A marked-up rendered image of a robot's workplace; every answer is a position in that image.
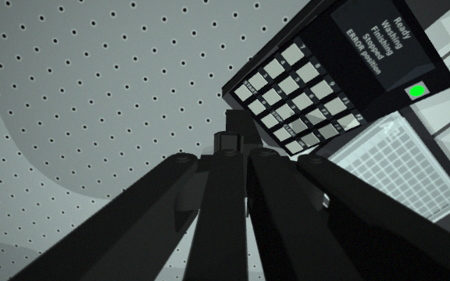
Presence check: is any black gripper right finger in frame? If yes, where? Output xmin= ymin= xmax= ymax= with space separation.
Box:
xmin=238 ymin=109 xmax=450 ymax=281

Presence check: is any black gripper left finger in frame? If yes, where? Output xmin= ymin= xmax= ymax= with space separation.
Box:
xmin=8 ymin=109 xmax=248 ymax=281

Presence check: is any black plate washer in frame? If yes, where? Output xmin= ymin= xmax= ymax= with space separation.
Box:
xmin=222 ymin=0 xmax=450 ymax=177

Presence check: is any grey flat base plate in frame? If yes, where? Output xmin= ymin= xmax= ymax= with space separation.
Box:
xmin=0 ymin=0 xmax=311 ymax=281

